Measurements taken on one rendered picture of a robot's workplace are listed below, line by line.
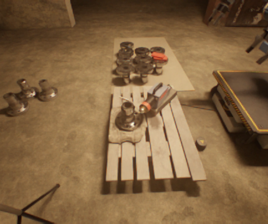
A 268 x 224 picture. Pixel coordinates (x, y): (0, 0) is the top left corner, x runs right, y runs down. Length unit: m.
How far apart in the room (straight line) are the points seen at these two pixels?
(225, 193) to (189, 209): 0.35
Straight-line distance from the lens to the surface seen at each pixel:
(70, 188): 1.48
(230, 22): 5.62
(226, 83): 1.98
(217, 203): 1.50
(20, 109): 2.28
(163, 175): 1.27
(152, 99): 1.43
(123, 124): 1.44
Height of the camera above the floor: 1.33
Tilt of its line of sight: 47 degrees down
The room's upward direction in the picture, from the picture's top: straight up
